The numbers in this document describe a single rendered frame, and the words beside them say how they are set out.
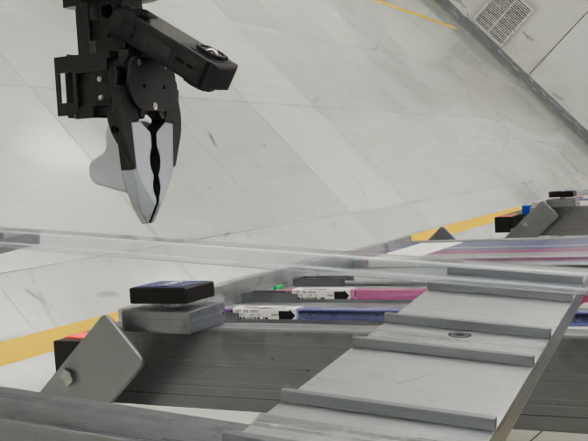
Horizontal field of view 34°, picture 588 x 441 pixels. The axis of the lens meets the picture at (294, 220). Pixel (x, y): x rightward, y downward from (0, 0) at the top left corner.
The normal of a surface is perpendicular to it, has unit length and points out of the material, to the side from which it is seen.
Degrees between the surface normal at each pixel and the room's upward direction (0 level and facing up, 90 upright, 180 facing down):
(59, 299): 0
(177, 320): 90
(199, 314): 42
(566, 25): 90
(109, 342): 90
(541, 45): 90
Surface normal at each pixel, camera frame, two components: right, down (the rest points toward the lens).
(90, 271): 0.61, -0.70
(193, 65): -0.45, 0.11
